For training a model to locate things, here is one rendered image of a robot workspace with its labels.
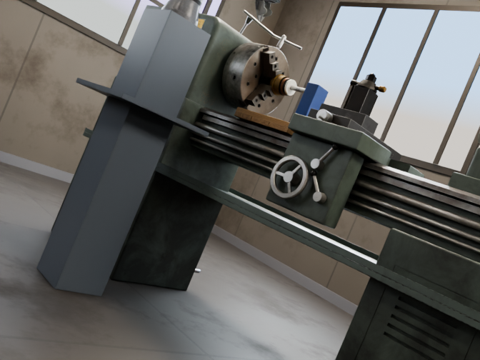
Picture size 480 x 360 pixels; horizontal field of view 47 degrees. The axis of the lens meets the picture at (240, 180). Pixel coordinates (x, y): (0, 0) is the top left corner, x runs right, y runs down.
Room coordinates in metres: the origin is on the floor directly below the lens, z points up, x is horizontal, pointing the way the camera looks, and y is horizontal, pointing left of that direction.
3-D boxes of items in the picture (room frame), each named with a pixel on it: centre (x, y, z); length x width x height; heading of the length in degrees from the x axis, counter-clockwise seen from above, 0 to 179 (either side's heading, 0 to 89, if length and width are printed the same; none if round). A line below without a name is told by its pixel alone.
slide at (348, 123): (2.09, -0.35, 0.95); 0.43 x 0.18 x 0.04; 138
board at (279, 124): (2.33, -0.10, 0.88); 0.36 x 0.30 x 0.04; 138
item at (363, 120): (2.06, -0.28, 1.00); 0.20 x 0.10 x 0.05; 48
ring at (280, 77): (2.41, -0.01, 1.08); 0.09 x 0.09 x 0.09; 48
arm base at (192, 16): (2.12, 0.46, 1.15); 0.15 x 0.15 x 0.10
